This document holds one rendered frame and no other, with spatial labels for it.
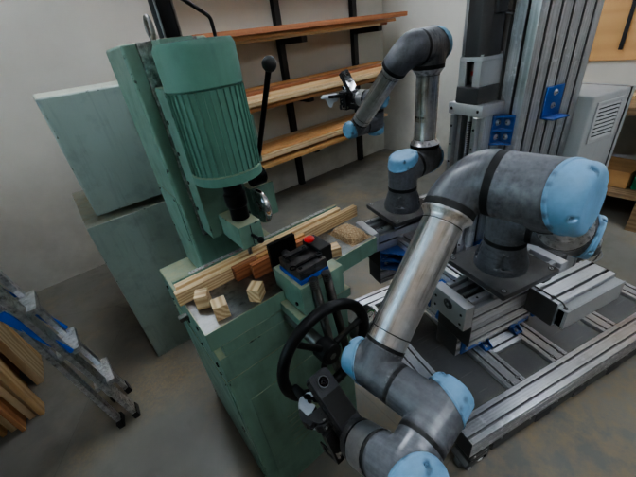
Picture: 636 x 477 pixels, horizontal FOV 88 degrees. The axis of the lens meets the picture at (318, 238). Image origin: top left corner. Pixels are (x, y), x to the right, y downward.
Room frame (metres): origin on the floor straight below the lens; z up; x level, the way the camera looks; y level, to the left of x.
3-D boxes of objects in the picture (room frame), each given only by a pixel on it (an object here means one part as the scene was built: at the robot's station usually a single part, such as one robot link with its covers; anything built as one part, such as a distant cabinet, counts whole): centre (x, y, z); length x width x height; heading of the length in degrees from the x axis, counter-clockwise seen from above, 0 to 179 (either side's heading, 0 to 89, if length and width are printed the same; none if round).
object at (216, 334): (0.79, 0.09, 0.87); 0.61 x 0.30 x 0.06; 124
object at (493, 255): (0.79, -0.55, 0.87); 0.15 x 0.15 x 0.10
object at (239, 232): (0.86, 0.22, 1.03); 0.14 x 0.07 x 0.09; 34
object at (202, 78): (0.84, 0.21, 1.35); 0.18 x 0.18 x 0.31
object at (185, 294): (0.90, 0.13, 0.92); 0.67 x 0.02 x 0.04; 124
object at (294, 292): (0.72, 0.04, 0.91); 0.15 x 0.14 x 0.09; 124
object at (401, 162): (1.26, -0.38, 0.98); 0.13 x 0.12 x 0.14; 124
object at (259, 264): (0.83, 0.12, 0.92); 0.19 x 0.02 x 0.05; 124
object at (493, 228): (0.79, -0.55, 0.98); 0.13 x 0.12 x 0.14; 40
